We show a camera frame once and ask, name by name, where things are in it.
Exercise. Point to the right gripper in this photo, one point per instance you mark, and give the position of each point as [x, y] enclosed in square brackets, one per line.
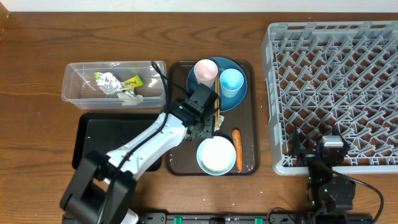
[307, 155]

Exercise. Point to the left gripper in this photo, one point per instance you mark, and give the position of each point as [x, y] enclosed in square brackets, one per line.
[209, 134]

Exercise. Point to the light blue rice bowl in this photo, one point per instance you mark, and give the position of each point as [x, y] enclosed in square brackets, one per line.
[216, 156]

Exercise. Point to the white tissue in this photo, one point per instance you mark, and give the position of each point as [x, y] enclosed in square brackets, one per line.
[129, 98]
[217, 127]

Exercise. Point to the foil snack wrapper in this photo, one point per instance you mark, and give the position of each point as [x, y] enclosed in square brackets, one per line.
[109, 84]

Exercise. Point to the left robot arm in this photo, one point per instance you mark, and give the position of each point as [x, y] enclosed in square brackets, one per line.
[103, 185]

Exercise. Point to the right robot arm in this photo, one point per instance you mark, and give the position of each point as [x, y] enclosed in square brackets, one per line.
[330, 194]

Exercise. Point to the grey dishwasher rack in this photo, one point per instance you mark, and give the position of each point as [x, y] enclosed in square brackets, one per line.
[325, 75]

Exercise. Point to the left wooden chopstick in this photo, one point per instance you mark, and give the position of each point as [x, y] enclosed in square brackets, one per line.
[216, 102]

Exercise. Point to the wooden chopstick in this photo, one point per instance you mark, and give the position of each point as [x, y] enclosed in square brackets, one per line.
[216, 102]
[219, 102]

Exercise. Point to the orange carrot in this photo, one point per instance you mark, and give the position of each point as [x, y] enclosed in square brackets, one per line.
[237, 141]

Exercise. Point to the brown serving tray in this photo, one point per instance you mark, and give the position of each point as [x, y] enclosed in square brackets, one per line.
[182, 160]

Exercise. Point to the right wooden chopstick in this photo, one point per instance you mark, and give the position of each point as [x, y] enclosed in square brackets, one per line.
[219, 102]

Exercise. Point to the light blue cup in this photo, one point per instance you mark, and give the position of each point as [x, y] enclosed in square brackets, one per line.
[231, 81]

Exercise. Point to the pink cup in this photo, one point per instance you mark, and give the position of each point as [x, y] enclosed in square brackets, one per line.
[206, 72]

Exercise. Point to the blue plate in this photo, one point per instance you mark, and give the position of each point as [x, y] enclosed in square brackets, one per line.
[223, 64]

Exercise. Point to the black plastic tray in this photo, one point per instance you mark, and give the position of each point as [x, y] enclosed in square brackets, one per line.
[104, 132]

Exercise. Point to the clear plastic bin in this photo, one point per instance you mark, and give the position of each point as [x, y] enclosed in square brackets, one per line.
[81, 89]

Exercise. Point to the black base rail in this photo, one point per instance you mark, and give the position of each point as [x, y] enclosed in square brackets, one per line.
[275, 218]

